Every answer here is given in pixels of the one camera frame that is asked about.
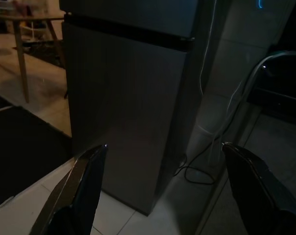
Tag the grey two-door fridge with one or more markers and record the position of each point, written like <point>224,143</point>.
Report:
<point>128,12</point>

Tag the grey fridge lower door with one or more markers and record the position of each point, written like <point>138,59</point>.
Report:
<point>128,110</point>

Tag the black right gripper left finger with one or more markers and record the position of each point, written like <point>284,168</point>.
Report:
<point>74,195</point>

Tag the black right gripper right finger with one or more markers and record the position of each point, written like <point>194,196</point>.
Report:
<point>265,200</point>

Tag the light wooden dining table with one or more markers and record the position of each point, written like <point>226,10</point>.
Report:
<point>21,61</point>

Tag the black floor mat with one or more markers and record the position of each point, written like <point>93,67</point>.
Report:
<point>20,147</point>

